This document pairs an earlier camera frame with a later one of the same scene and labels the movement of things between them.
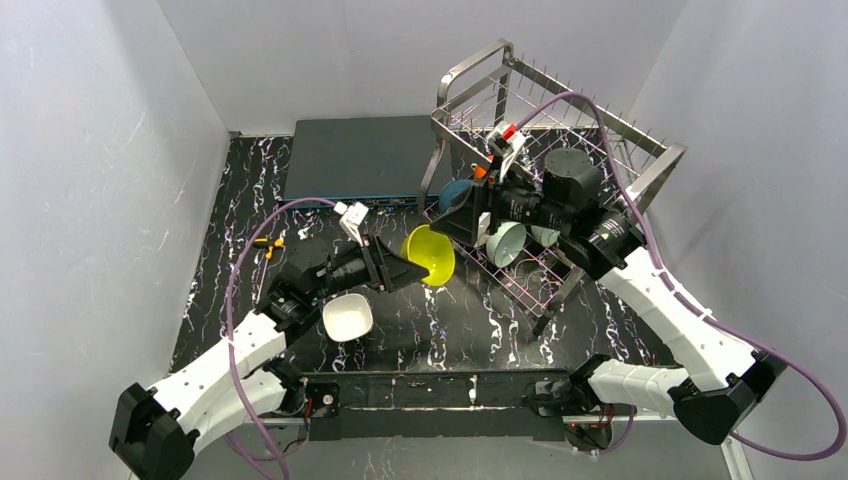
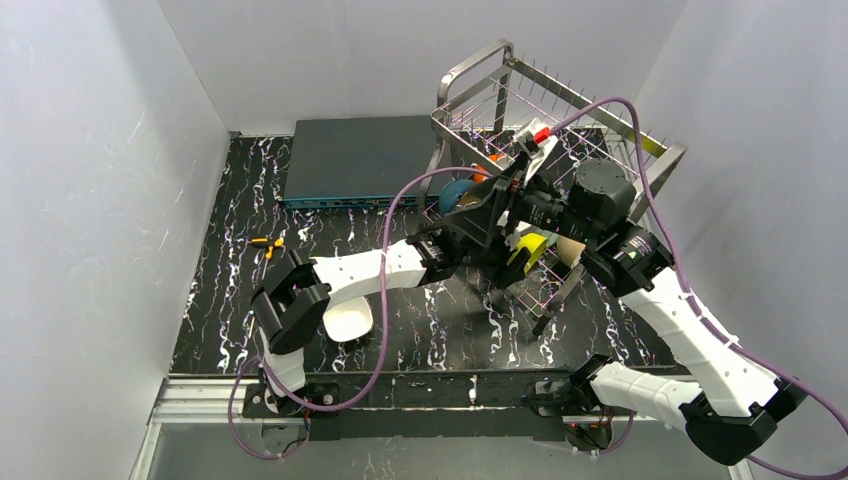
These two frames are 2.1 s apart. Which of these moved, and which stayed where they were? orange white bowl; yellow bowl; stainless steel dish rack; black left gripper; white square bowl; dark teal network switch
Moved: black left gripper; yellow bowl
Stayed: white square bowl; orange white bowl; stainless steel dish rack; dark teal network switch
